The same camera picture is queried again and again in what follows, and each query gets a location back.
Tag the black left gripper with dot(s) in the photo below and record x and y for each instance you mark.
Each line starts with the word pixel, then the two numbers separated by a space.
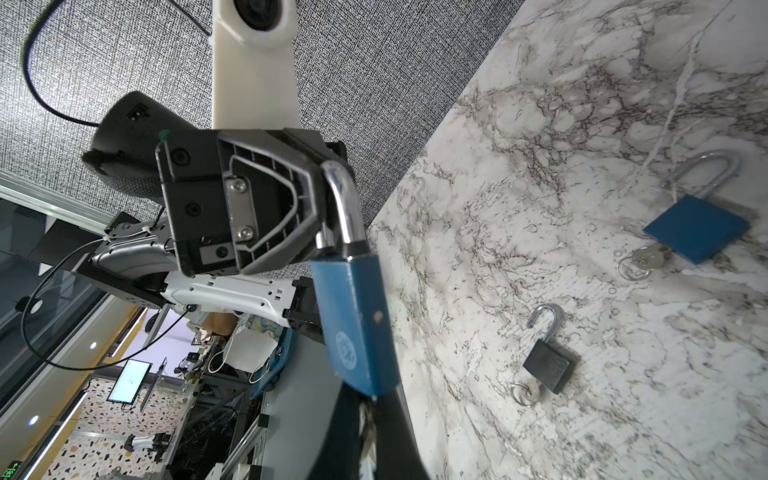
pixel 246 201

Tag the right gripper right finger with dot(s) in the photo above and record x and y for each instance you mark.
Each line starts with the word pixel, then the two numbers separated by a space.
pixel 397 455

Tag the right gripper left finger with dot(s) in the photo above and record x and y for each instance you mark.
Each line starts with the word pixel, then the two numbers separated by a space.
pixel 340 452

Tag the blue padlock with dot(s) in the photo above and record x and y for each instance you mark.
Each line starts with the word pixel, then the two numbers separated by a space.
pixel 692 228
pixel 351 298

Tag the small black padlock top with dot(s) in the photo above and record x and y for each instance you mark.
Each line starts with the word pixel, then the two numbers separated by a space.
pixel 546 367

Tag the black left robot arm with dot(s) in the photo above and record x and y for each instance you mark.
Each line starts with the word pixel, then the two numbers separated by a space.
pixel 137 263

